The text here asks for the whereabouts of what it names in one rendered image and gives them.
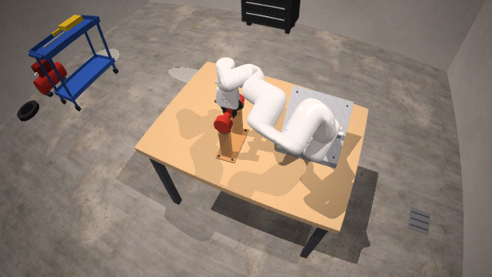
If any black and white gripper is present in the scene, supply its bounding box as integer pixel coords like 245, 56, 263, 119
214, 87, 244, 118

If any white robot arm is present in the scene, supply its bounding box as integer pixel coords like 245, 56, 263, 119
215, 58, 344, 162

